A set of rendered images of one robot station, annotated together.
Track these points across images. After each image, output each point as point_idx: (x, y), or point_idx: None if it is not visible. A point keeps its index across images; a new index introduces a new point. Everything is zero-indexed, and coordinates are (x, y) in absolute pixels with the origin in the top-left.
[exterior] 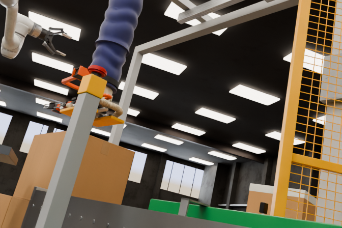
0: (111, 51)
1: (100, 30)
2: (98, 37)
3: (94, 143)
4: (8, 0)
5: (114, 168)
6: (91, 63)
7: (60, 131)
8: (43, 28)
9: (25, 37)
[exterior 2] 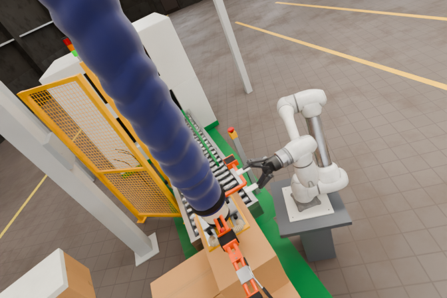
0: None
1: (201, 151)
2: (204, 157)
3: None
4: None
5: None
6: (216, 180)
7: (247, 208)
8: (273, 155)
9: (293, 164)
